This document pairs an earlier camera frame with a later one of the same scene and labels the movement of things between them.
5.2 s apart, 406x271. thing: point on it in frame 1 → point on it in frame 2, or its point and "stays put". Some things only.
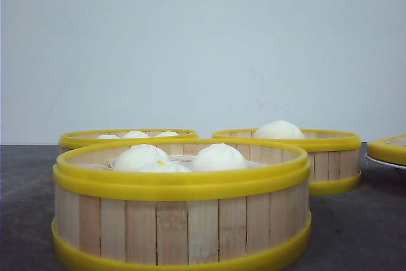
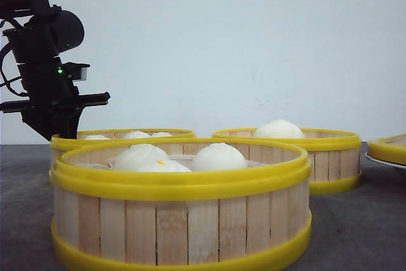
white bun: [108, 136] → [97, 137]
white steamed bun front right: [219, 156] stays put
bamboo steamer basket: [333, 156] stays put
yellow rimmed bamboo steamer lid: [392, 148] stays put
